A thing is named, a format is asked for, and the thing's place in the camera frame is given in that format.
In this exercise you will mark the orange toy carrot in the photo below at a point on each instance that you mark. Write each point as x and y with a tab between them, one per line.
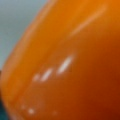
67	64

